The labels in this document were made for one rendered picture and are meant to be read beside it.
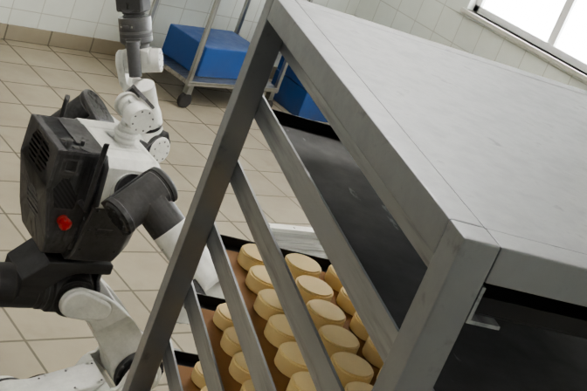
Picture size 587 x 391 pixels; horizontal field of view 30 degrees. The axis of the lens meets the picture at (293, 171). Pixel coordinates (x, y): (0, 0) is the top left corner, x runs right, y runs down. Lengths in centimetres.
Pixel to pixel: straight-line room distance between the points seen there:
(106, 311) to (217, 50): 412
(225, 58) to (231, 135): 557
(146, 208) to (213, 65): 440
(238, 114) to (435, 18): 649
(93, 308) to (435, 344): 212
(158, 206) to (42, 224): 31
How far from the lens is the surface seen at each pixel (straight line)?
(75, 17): 711
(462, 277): 77
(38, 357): 388
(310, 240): 320
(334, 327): 128
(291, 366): 117
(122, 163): 262
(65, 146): 260
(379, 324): 91
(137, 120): 265
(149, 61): 296
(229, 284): 129
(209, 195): 138
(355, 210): 116
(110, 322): 292
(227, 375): 132
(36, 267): 277
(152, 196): 252
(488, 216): 83
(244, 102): 134
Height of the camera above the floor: 206
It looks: 19 degrees down
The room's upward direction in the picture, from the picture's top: 22 degrees clockwise
